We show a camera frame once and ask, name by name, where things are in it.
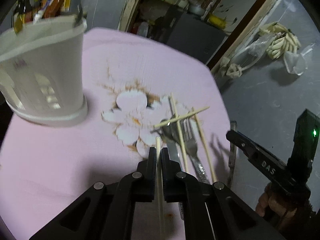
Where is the pink towel cloth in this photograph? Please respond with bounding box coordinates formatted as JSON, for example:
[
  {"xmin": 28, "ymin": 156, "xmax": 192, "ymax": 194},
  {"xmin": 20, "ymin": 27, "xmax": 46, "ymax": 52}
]
[{"xmin": 1, "ymin": 28, "xmax": 229, "ymax": 239}]

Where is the yellow pot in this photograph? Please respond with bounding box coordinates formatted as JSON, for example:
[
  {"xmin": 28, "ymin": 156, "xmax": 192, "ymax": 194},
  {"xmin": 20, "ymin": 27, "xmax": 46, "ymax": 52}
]
[{"xmin": 208, "ymin": 14, "xmax": 227, "ymax": 29}]

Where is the stainless steel fork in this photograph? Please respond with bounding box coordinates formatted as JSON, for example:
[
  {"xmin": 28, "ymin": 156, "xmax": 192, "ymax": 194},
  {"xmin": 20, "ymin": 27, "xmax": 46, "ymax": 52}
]
[{"xmin": 181, "ymin": 118, "xmax": 210, "ymax": 184}]

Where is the stainless steel table knife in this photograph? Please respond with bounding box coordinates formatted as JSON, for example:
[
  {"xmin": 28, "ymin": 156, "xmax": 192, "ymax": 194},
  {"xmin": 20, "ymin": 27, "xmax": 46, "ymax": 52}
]
[{"xmin": 166, "ymin": 139, "xmax": 184, "ymax": 220}]

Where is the stainless steel spoon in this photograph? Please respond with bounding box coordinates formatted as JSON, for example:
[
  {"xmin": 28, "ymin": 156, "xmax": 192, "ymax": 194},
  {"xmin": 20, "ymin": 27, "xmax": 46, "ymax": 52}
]
[{"xmin": 162, "ymin": 122, "xmax": 180, "ymax": 145}]

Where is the dark grey cabinet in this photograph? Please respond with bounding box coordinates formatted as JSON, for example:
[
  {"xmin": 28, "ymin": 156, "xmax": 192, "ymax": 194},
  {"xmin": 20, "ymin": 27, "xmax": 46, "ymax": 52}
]
[{"xmin": 165, "ymin": 12, "xmax": 227, "ymax": 64}]

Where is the dark soy sauce bottle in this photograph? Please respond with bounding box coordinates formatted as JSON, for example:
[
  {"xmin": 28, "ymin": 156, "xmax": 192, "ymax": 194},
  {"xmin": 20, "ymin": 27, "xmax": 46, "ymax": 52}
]
[{"xmin": 12, "ymin": 0, "xmax": 33, "ymax": 34}]

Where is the grey metal pot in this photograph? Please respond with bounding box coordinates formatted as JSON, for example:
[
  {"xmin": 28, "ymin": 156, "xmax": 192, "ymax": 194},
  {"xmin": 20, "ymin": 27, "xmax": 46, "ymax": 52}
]
[{"xmin": 188, "ymin": 4, "xmax": 205, "ymax": 17}]

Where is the clear hanging plastic bag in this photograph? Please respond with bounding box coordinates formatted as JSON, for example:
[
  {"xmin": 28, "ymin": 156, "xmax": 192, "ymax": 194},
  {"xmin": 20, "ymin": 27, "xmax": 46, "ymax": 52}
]
[{"xmin": 284, "ymin": 43, "xmax": 316, "ymax": 76}]

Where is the bamboo chopstick crossing diagonal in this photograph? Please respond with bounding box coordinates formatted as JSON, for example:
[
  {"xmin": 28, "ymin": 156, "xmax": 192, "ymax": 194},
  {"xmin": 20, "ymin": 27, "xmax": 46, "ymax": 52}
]
[{"xmin": 153, "ymin": 106, "xmax": 210, "ymax": 128}]

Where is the white plastic utensil caddy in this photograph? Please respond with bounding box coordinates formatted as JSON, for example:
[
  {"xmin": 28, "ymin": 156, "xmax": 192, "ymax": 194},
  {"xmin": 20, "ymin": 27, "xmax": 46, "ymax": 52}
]
[{"xmin": 1, "ymin": 16, "xmax": 88, "ymax": 127}]

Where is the white blue tube pack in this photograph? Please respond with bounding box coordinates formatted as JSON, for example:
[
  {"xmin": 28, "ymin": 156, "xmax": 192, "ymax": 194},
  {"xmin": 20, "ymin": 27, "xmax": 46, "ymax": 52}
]
[{"xmin": 33, "ymin": 0, "xmax": 52, "ymax": 24}]

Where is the door frame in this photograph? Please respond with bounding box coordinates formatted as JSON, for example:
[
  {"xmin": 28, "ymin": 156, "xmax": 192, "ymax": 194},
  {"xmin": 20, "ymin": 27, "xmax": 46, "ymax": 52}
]
[{"xmin": 119, "ymin": 0, "xmax": 278, "ymax": 72}]

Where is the person's right hand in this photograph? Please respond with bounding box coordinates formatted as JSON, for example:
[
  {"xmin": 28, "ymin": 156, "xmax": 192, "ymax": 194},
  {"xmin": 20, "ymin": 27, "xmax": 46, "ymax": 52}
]
[{"xmin": 255, "ymin": 183, "xmax": 297, "ymax": 218}]

